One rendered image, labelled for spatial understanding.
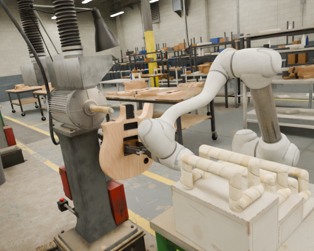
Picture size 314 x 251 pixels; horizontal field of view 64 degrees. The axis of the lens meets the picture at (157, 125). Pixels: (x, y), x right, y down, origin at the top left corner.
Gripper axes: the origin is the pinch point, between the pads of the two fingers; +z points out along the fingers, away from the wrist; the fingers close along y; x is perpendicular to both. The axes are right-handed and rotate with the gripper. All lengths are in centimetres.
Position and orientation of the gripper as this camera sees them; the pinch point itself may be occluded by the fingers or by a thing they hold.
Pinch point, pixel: (131, 145)
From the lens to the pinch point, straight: 135.4
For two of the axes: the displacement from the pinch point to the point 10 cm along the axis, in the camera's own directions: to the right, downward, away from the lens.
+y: 7.4, -1.5, 6.6
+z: -6.7, -1.1, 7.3
